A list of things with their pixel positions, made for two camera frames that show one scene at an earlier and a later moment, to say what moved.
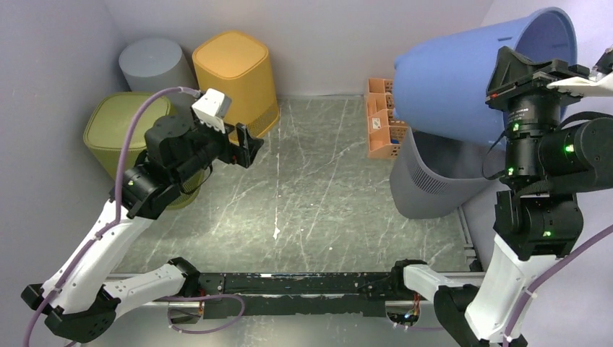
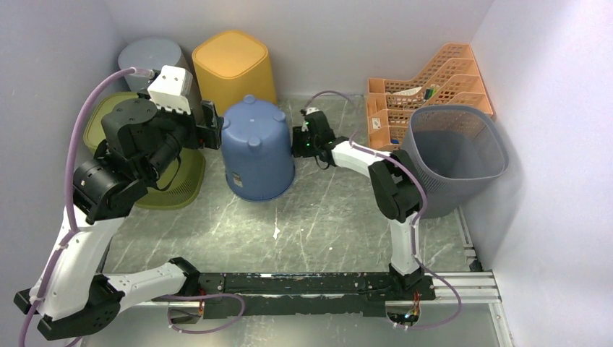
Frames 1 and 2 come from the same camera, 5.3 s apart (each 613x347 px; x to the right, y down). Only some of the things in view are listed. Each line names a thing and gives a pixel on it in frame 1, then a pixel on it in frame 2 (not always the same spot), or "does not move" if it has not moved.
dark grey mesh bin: [433, 176] does not move
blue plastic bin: [441, 87] to [257, 151]
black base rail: [225, 295] does not move
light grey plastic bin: [154, 65] does not move
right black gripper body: [531, 106] to [303, 145]
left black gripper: [250, 146] to [209, 136]
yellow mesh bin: [237, 64] does not move
